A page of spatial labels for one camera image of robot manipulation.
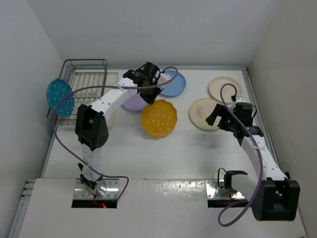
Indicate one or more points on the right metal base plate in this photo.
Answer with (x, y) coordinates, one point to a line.
(214, 192)

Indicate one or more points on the cream drip tray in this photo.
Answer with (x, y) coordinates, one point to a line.
(112, 77)

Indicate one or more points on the metal base plate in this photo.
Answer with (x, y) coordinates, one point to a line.
(214, 192)
(105, 189)

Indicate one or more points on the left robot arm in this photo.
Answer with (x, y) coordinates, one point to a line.
(91, 126)

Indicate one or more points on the blue plate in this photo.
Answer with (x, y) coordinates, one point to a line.
(175, 88)

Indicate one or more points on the yellow polka dot plate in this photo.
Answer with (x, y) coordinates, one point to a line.
(159, 119)

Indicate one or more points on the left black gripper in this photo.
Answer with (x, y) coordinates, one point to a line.
(150, 99)

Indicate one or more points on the grey wire dish rack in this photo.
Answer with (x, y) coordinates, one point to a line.
(71, 65)

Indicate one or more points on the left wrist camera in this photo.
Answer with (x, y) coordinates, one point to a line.
(163, 78)

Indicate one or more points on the purple plate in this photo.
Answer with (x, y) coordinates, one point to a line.
(135, 103)

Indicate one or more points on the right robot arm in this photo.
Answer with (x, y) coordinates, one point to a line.
(273, 196)

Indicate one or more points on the teal polka dot plate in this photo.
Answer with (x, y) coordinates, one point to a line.
(56, 91)

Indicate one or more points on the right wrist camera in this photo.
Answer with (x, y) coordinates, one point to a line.
(238, 99)

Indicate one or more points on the beige green leaf plate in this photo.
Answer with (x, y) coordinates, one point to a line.
(200, 110)

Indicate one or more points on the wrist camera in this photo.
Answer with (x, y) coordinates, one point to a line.
(238, 99)
(163, 78)

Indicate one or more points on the cream plate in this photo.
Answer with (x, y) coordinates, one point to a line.
(228, 91)

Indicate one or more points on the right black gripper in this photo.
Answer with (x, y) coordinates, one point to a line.
(218, 111)

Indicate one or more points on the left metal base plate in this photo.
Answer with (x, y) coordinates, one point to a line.
(105, 189)

